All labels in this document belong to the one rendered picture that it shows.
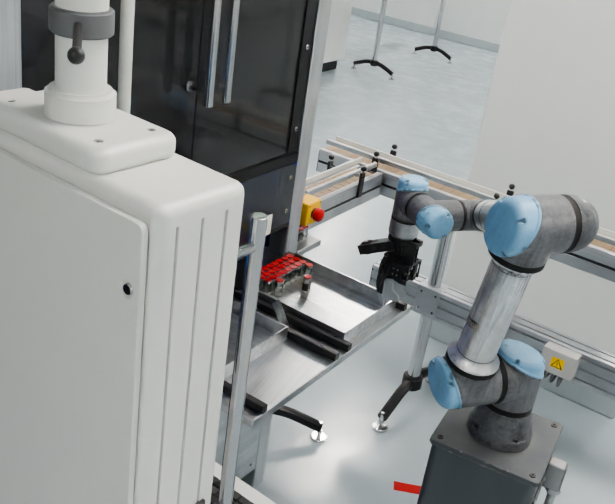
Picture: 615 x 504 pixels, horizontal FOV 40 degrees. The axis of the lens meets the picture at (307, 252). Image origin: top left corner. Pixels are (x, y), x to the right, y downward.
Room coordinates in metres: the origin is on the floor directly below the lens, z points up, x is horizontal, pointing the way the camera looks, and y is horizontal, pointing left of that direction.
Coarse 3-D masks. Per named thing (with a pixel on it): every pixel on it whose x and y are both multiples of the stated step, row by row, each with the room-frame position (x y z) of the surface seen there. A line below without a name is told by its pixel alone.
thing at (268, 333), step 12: (264, 324) 1.77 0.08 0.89; (276, 324) 1.76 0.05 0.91; (264, 336) 1.73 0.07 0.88; (276, 336) 1.70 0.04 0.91; (228, 348) 1.66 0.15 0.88; (252, 348) 1.62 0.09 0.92; (264, 348) 1.66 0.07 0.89; (228, 360) 1.61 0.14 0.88; (252, 360) 1.63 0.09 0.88; (228, 372) 1.55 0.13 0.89
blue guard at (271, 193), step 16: (272, 176) 2.07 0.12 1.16; (288, 176) 2.14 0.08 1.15; (256, 192) 2.02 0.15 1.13; (272, 192) 2.08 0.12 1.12; (288, 192) 2.15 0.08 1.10; (256, 208) 2.03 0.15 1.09; (272, 208) 2.09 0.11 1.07; (288, 208) 2.16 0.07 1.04; (272, 224) 2.10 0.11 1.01; (240, 240) 1.98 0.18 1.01
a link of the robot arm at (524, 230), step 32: (512, 224) 1.44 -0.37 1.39; (544, 224) 1.45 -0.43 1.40; (576, 224) 1.47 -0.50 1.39; (512, 256) 1.45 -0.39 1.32; (544, 256) 1.46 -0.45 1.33; (480, 288) 1.52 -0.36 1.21; (512, 288) 1.47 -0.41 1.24; (480, 320) 1.50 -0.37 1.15; (448, 352) 1.54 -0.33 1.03; (480, 352) 1.50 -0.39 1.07; (448, 384) 1.50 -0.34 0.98; (480, 384) 1.50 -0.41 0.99
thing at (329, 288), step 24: (240, 288) 1.92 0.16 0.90; (288, 288) 1.99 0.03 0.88; (312, 288) 2.01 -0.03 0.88; (336, 288) 2.03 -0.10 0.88; (360, 288) 2.03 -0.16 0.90; (288, 312) 1.84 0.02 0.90; (312, 312) 1.88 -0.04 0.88; (336, 312) 1.90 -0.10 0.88; (360, 312) 1.92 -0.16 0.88; (384, 312) 1.92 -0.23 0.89
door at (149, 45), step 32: (32, 0) 1.43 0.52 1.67; (160, 0) 1.69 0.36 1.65; (192, 0) 1.77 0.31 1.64; (32, 32) 1.43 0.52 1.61; (160, 32) 1.70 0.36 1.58; (192, 32) 1.78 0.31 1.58; (32, 64) 1.42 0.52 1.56; (160, 64) 1.70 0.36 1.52; (192, 64) 1.79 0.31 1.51; (160, 96) 1.71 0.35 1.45; (192, 96) 1.79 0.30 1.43; (192, 128) 1.80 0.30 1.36
